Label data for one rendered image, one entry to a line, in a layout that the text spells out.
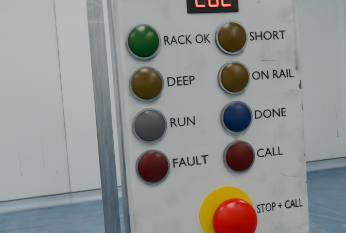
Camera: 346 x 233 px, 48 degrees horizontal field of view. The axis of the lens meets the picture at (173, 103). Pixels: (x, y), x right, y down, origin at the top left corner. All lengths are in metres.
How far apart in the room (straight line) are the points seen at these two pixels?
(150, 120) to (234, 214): 0.11
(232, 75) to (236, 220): 0.12
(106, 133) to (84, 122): 2.43
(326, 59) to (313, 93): 0.42
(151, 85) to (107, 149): 1.19
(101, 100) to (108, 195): 0.36
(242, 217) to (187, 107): 0.10
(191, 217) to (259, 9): 0.20
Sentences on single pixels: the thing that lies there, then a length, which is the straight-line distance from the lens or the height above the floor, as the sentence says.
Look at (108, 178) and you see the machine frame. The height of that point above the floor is 0.75.
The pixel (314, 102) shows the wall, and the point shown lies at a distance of 4.69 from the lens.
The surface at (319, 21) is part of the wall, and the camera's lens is 4.78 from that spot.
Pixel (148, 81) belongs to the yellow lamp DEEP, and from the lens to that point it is 0.33.
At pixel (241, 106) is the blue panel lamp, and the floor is 1.07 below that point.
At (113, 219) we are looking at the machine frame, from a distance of 1.58.
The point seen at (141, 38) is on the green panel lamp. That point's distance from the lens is 0.34.
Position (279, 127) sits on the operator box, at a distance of 0.38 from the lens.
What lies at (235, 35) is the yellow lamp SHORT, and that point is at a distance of 0.36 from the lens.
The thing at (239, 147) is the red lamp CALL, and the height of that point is 1.03.
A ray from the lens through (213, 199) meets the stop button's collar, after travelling 0.37.
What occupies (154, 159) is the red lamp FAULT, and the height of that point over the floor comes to 1.03.
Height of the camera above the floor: 1.09
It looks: 3 degrees down
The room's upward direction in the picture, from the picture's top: 4 degrees counter-clockwise
